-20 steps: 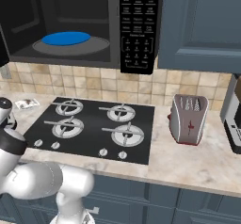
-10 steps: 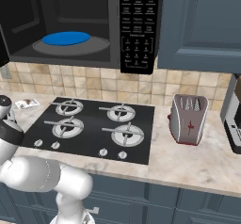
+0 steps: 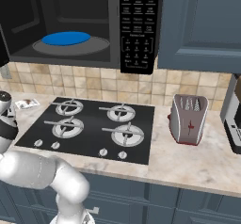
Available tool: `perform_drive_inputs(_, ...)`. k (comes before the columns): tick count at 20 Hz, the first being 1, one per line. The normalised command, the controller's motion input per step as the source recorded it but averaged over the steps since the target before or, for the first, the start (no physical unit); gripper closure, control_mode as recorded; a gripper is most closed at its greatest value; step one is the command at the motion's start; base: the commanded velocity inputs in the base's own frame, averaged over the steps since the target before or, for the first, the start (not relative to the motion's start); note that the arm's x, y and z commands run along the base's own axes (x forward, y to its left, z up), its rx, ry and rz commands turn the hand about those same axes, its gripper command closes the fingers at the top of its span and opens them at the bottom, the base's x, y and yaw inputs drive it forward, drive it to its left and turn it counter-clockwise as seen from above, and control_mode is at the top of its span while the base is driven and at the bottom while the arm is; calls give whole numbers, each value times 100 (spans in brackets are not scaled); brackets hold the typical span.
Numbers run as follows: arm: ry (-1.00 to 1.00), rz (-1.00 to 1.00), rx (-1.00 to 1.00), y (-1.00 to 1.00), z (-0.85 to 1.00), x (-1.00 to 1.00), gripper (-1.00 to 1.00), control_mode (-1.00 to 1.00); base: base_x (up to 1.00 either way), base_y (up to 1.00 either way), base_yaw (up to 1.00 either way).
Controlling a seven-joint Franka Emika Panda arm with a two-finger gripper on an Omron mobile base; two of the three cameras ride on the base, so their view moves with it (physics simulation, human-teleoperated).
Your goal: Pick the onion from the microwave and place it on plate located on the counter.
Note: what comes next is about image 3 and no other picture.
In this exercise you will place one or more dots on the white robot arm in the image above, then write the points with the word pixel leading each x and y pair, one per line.
pixel 37 168

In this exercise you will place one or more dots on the grey microwave turntable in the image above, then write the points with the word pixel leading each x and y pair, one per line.
pixel 78 49

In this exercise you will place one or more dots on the black microwave oven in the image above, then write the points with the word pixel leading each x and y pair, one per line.
pixel 138 20

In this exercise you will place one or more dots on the blue round plate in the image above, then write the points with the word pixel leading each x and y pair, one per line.
pixel 66 38

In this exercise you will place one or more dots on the black microwave door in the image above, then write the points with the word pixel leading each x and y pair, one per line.
pixel 3 52

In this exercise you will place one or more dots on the black gas hob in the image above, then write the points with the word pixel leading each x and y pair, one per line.
pixel 91 130

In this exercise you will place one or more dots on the silver hob knob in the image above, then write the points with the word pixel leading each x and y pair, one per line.
pixel 55 145
pixel 122 155
pixel 103 152
pixel 38 143

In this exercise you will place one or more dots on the grey and red toaster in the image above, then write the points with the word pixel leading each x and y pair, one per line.
pixel 188 121

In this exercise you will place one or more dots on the white flat packet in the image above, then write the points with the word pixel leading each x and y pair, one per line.
pixel 27 103

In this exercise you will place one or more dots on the blue-grey base cupboard front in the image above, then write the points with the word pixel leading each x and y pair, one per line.
pixel 22 205
pixel 131 199
pixel 210 207

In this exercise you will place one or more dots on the black and silver coffee machine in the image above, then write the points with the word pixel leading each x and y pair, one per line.
pixel 232 118

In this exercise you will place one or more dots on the blue-grey wall cupboard door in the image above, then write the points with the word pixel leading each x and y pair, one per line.
pixel 200 24

